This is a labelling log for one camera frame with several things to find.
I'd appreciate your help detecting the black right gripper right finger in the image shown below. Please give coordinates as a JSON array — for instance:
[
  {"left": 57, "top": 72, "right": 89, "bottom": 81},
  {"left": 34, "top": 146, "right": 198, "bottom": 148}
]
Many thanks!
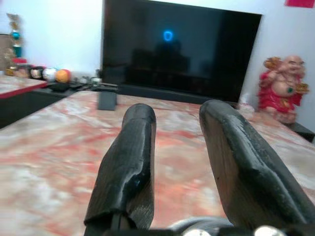
[{"left": 198, "top": 99, "right": 315, "bottom": 229}]

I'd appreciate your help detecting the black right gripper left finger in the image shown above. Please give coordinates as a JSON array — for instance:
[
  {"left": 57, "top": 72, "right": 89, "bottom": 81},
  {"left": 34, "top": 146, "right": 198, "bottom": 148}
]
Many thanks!
[{"left": 83, "top": 103, "right": 157, "bottom": 229}]

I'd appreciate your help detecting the black phone stand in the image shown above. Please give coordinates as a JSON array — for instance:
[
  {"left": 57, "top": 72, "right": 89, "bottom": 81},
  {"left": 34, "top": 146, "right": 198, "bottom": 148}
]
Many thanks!
[{"left": 97, "top": 91, "right": 117, "bottom": 111}]

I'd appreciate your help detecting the red laughing Buddha figurine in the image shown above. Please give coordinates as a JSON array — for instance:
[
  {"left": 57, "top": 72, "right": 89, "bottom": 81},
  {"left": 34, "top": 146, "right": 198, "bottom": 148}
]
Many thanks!
[{"left": 256, "top": 55, "right": 310, "bottom": 124}]

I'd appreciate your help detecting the orange round ornament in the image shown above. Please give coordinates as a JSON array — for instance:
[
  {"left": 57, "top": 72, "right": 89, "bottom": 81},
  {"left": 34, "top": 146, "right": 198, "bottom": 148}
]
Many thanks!
[{"left": 55, "top": 69, "right": 72, "bottom": 83}]

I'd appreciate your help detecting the black flat screen television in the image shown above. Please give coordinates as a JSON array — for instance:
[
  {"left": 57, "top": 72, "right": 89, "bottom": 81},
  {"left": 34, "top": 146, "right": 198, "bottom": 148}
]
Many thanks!
[{"left": 101, "top": 0, "right": 263, "bottom": 103}]

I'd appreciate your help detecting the white round ornament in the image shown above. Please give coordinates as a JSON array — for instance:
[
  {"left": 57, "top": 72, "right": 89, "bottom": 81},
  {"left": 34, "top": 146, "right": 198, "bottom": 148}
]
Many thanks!
[{"left": 42, "top": 67, "right": 59, "bottom": 81}]

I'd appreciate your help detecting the dark round ornament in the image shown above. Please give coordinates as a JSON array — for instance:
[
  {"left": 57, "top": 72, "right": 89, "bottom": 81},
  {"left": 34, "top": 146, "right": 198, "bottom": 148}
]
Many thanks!
[{"left": 30, "top": 65, "right": 46, "bottom": 80}]

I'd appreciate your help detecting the jar with red lid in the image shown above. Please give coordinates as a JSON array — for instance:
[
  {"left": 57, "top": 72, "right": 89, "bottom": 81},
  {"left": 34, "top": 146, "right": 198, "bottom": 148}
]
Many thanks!
[{"left": 12, "top": 58, "right": 32, "bottom": 78}]

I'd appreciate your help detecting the gold figurine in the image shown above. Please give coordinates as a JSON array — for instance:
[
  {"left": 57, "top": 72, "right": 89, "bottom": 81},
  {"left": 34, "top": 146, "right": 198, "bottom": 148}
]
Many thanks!
[{"left": 0, "top": 47, "right": 15, "bottom": 76}]

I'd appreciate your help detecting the gold trophy with blue ball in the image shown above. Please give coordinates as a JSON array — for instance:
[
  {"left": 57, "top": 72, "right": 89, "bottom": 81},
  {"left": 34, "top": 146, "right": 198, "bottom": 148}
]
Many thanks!
[{"left": 6, "top": 13, "right": 26, "bottom": 59}]

